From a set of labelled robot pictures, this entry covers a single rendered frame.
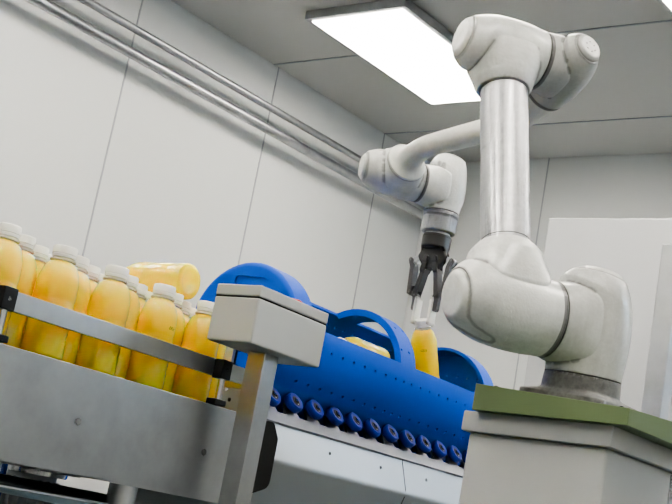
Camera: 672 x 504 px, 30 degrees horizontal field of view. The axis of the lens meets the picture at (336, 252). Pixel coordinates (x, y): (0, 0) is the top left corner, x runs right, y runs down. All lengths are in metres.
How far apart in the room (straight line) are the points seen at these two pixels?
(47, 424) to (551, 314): 0.99
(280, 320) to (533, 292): 0.53
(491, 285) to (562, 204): 6.04
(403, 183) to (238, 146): 4.40
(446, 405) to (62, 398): 1.29
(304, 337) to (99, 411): 0.41
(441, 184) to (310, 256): 4.81
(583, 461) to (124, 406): 0.85
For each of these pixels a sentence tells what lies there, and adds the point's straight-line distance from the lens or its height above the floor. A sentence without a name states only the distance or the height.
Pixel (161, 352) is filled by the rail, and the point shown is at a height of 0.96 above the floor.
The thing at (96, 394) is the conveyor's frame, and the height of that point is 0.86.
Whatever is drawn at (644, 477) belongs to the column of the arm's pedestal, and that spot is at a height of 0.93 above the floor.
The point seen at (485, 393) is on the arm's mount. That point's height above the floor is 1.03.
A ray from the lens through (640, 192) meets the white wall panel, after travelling 8.18.
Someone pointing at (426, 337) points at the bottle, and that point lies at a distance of 3.14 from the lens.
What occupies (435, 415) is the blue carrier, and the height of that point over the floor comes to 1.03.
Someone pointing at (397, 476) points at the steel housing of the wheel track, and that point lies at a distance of 2.89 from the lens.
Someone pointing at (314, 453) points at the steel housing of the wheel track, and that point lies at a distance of 2.62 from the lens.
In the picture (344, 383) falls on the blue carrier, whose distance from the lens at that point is 2.68.
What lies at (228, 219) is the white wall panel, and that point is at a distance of 7.39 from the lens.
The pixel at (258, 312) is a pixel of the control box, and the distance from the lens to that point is 2.11.
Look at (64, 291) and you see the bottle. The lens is 1.99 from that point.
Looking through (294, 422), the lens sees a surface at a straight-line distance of 2.58.
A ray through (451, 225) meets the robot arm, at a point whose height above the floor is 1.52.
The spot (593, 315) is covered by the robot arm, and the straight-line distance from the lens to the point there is 2.48.
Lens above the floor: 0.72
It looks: 12 degrees up
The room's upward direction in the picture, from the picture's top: 11 degrees clockwise
